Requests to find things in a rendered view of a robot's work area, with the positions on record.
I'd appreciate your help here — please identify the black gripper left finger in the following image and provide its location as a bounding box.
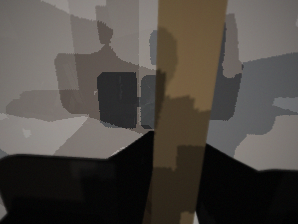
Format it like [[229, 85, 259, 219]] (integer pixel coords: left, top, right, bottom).
[[0, 131, 154, 224]]

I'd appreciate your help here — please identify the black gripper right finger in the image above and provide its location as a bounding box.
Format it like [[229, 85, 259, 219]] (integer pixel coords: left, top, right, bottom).
[[196, 143, 298, 224]]

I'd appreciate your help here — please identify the long brown wooden rail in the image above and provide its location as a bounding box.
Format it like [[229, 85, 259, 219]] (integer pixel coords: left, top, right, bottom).
[[151, 0, 228, 224]]

